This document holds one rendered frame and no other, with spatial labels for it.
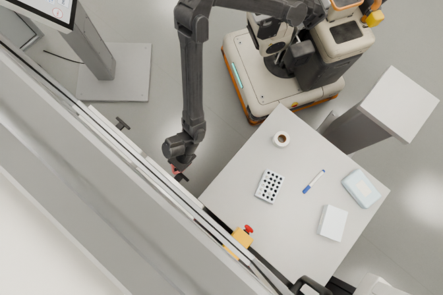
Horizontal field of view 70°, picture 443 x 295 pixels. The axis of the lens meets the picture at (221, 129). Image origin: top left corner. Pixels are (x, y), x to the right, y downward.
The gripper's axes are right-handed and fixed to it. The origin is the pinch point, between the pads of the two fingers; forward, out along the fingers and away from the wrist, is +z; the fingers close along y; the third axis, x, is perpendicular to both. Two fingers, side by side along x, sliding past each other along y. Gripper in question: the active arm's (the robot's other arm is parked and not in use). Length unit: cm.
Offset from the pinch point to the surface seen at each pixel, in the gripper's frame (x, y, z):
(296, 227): 52, -21, 3
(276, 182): 34.0, -25.9, -5.2
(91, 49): -91, -43, 21
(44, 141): 13, 67, -85
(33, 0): -80, 0, -23
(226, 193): 20.8, -13.9, 7.6
